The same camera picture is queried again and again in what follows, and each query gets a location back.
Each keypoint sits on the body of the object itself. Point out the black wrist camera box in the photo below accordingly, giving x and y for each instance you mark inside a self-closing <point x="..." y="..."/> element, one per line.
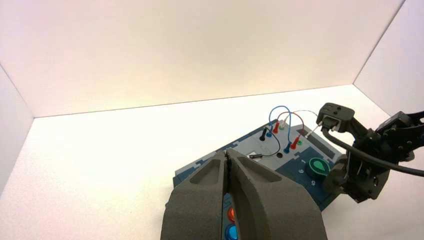
<point x="334" y="114"/>

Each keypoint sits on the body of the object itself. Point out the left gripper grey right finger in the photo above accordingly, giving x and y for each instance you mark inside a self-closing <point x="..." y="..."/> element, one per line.
<point x="271" y="205"/>

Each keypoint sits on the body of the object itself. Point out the blue push button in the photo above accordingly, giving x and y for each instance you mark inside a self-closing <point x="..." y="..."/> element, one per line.
<point x="231" y="232"/>

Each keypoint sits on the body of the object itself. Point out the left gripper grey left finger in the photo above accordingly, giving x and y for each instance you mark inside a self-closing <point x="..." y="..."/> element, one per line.
<point x="195" y="205"/>

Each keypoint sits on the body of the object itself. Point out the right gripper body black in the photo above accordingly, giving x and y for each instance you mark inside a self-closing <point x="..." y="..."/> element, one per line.
<point x="367" y="179"/>

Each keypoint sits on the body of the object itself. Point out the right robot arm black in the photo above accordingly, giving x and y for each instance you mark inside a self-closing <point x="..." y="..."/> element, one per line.
<point x="405" y="129"/>

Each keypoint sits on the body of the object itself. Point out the green black rotary knob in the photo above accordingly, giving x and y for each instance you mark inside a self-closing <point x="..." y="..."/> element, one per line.
<point x="317" y="168"/>

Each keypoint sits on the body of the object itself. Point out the blue grey task board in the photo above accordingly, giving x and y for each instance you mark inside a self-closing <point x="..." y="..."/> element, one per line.
<point x="298" y="165"/>

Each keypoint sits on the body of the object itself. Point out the red push button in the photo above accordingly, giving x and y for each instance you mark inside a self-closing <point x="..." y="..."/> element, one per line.
<point x="231" y="214"/>

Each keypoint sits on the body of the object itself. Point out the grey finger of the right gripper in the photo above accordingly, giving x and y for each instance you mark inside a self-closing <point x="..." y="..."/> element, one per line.
<point x="334" y="177"/>

